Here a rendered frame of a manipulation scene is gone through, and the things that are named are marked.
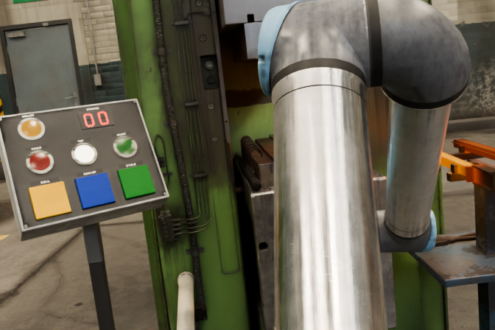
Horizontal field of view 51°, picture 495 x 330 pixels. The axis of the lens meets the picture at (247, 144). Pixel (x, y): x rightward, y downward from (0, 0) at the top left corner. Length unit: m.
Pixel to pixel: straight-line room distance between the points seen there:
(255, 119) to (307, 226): 1.40
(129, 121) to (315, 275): 0.92
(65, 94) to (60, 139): 6.67
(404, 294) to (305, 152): 1.33
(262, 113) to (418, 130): 1.18
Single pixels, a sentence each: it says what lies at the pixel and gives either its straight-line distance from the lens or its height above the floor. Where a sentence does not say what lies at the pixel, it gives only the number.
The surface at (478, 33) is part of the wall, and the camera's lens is 7.82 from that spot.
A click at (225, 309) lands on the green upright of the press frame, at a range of 1.71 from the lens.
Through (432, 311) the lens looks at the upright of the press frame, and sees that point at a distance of 1.91.
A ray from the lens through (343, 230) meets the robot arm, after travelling 0.51.
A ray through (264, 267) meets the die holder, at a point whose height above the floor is 0.71.
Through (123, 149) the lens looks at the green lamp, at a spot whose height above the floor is 1.09.
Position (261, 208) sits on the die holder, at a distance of 1.40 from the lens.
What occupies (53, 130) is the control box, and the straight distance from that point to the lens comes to 1.30.
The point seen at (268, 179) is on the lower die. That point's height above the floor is 0.94.
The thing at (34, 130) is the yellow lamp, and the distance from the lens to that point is 1.29.
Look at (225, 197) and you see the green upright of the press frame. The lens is 1.59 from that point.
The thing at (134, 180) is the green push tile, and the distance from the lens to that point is 1.27.
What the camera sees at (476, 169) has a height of 0.97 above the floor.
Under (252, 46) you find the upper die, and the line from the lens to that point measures 1.41.
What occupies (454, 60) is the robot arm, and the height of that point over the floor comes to 1.24.
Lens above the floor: 1.26
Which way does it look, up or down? 9 degrees down
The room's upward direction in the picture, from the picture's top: 6 degrees counter-clockwise
